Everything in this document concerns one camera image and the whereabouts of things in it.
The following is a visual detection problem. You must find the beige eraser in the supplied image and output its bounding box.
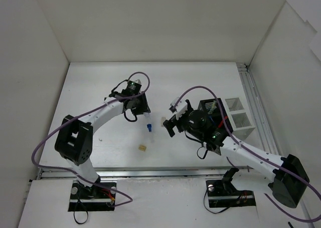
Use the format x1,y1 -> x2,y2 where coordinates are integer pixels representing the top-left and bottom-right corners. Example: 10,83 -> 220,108
160,117 -> 166,127

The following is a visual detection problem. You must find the clear glue bottle blue cap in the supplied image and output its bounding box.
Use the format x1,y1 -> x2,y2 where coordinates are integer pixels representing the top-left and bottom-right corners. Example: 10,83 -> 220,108
144,113 -> 152,133

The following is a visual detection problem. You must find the red gel pen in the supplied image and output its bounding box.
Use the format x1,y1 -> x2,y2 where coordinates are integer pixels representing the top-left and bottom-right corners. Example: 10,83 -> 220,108
218,116 -> 228,128

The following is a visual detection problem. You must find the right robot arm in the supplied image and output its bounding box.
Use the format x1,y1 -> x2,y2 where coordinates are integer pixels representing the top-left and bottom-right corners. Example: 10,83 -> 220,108
163,98 -> 309,208

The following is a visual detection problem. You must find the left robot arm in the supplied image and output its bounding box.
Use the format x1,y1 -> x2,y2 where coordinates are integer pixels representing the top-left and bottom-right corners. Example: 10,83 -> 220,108
55,80 -> 151,198

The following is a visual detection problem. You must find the black slotted container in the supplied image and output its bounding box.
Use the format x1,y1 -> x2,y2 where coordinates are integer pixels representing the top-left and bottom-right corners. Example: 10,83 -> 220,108
198,97 -> 235,156

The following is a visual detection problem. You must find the small tan eraser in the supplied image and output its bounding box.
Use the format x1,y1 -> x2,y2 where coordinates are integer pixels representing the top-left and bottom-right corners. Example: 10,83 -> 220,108
138,145 -> 147,152

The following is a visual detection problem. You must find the white slotted container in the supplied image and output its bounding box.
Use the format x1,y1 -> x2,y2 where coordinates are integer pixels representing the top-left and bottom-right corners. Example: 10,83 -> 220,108
223,97 -> 255,140

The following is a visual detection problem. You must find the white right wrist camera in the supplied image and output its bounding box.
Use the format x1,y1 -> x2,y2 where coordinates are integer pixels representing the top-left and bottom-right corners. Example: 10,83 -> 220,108
169,97 -> 188,120

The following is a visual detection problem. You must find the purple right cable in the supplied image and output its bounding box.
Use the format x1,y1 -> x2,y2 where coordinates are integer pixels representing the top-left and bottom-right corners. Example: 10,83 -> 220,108
175,86 -> 321,223

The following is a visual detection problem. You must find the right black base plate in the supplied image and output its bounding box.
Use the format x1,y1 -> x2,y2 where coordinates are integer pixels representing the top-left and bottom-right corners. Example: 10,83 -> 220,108
205,180 -> 256,208

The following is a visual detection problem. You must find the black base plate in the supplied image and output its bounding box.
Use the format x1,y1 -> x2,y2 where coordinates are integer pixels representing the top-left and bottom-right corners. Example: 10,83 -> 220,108
205,180 -> 256,208
68,181 -> 115,212

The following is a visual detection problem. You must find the aluminium rail frame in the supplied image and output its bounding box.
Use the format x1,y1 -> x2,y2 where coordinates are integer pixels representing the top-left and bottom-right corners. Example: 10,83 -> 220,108
50,62 -> 277,172

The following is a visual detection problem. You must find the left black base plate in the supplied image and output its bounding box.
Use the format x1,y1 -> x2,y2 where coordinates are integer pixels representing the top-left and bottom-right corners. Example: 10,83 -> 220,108
68,181 -> 115,212

